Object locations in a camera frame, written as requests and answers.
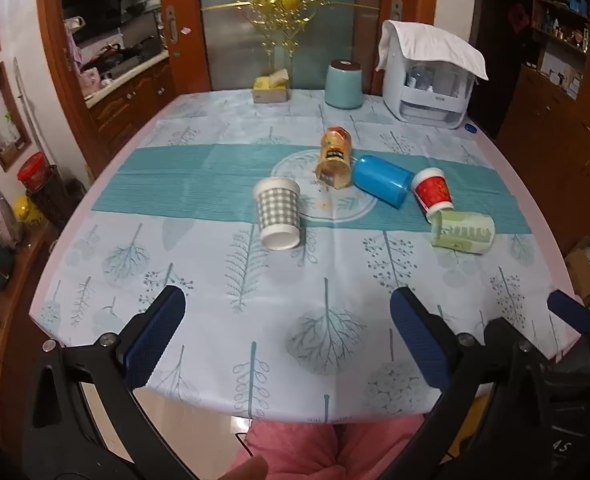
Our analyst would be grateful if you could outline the green paper cup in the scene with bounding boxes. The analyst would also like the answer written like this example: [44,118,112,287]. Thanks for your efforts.
[429,208,496,254]

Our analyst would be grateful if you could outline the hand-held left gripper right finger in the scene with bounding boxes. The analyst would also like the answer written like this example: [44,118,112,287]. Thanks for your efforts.
[380,287,550,480]

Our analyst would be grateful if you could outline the white towel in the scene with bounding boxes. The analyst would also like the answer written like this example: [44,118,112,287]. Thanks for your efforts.
[375,20,489,81]

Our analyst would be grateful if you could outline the person's pink pants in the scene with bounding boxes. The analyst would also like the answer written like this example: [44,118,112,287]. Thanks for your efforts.
[225,412,426,480]

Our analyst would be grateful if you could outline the tree printed tablecloth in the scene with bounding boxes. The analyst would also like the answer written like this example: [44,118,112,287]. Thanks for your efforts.
[29,89,583,423]

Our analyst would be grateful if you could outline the wooden kitchen cabinet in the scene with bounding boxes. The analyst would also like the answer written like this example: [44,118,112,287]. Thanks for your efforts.
[37,0,210,173]

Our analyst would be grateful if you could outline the blue plastic cup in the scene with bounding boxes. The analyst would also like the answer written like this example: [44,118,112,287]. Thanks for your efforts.
[351,154,414,208]

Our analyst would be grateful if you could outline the light blue canister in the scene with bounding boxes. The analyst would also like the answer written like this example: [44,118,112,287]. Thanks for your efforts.
[324,59,364,109]

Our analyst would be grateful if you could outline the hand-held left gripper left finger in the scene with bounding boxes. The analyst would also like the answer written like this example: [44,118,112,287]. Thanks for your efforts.
[22,285,196,480]

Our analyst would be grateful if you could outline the frosted glass door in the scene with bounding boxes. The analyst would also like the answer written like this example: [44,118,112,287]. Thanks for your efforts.
[197,0,360,95]

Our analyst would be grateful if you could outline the white storage box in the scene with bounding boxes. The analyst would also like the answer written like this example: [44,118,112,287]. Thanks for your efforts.
[382,57,478,126]

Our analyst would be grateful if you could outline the yellow toy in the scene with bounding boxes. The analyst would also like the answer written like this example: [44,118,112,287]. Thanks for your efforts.
[14,196,43,224]

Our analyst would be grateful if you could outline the red lidded jar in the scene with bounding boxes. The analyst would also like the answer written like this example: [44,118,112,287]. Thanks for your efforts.
[17,152,52,193]

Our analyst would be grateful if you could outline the red paper cup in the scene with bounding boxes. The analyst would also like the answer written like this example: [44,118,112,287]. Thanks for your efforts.
[411,168,456,213]

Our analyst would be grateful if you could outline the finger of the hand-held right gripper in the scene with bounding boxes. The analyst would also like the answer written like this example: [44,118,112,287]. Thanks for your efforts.
[547,290,590,356]
[482,316,543,361]

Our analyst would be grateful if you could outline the wooden shelf unit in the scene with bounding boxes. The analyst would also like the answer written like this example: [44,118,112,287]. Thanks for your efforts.
[495,0,590,256]

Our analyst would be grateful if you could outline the person's left hand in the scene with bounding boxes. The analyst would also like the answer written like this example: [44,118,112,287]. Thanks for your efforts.
[226,455,270,480]

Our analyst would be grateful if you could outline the wooden wall niche frame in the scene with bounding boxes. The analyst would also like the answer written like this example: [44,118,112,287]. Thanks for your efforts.
[0,62,33,171]

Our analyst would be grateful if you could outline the yellow tissue box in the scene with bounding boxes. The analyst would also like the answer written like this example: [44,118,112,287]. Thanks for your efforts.
[252,69,290,104]

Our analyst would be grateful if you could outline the grey checked paper cup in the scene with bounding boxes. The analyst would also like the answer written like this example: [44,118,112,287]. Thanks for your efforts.
[253,177,302,251]

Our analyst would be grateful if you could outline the orange clear plastic cup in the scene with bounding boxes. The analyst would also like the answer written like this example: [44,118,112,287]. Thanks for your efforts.
[315,127,354,190]

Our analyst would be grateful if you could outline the cardboard box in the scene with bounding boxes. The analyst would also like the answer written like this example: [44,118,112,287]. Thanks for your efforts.
[565,237,590,306]

